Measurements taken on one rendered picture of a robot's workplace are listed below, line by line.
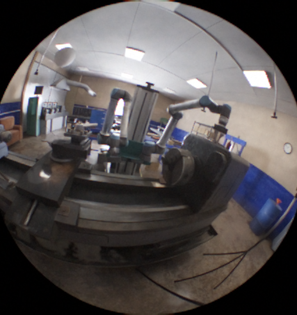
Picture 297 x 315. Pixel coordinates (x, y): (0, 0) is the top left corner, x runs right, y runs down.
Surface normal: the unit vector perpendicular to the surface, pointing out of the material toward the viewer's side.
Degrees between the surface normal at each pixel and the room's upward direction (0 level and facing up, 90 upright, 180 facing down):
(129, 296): 0
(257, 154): 90
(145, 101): 90
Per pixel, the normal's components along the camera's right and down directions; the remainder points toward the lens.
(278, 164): -0.92, -0.16
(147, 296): 0.29, -0.89
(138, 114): 0.18, 0.40
